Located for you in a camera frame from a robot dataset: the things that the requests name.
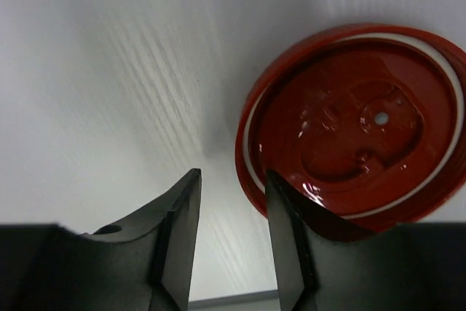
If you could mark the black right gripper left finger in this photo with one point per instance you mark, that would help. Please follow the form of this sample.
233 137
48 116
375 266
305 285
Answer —
143 261

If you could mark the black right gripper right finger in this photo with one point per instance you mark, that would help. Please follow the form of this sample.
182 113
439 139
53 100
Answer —
324 262

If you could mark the red round lid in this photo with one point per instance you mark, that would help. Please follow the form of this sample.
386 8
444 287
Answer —
366 120

